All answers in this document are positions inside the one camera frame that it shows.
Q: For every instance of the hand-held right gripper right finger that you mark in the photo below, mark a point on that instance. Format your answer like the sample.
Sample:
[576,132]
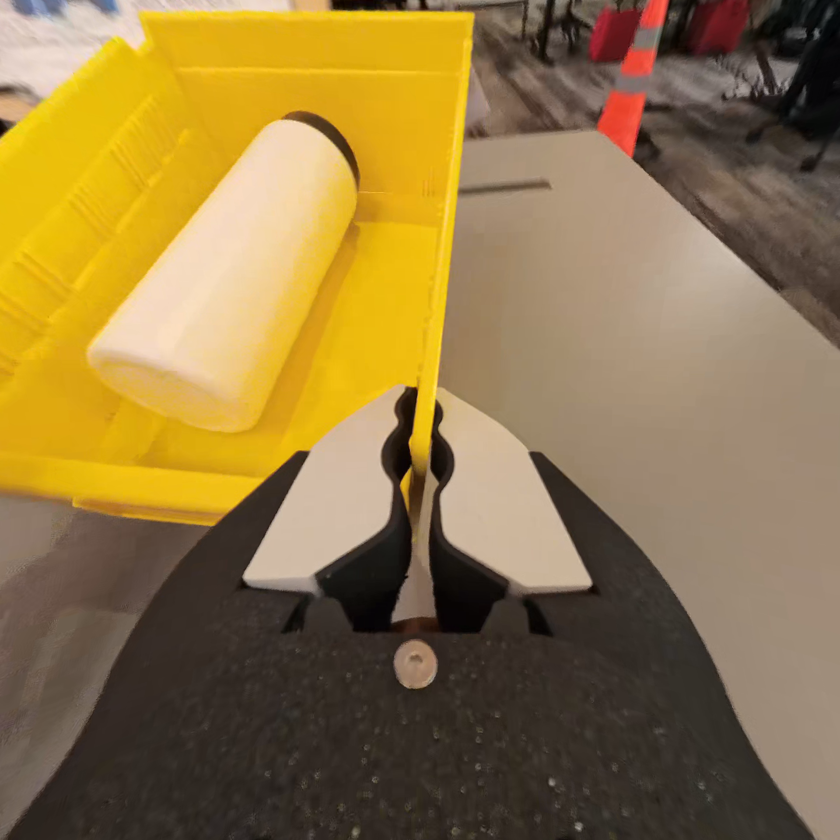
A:
[512,518]

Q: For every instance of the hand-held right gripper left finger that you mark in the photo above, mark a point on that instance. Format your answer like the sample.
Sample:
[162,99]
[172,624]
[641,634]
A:
[321,512]

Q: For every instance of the yellow plastic bin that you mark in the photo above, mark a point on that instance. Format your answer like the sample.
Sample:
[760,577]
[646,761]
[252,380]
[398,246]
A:
[380,295]

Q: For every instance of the white plastic bottle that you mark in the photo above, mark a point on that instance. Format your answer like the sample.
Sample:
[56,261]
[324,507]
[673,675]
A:
[229,275]

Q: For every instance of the black bottle lid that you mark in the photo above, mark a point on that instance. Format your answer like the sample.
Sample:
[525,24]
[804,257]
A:
[338,141]

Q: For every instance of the orange traffic cone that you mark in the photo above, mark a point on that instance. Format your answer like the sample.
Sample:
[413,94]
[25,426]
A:
[627,98]

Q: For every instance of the red bag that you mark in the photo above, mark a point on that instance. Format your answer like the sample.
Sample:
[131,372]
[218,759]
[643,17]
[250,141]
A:
[718,26]
[613,36]

